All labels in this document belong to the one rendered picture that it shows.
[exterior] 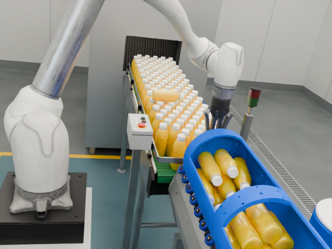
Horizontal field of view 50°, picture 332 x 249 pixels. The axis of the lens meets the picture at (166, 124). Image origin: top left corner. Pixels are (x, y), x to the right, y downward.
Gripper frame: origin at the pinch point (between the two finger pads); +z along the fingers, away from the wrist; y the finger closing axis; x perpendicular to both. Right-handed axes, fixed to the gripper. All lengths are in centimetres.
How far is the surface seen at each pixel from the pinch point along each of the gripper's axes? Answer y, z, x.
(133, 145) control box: 30.4, 13.7, -18.4
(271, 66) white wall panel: -259, 74, -427
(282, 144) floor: -185, 117, -221
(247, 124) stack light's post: -37, 11, -44
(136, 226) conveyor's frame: 19, 85, -44
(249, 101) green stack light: -35, -2, -45
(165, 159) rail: 14.8, 19.2, -15.3
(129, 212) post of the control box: 27, 60, -26
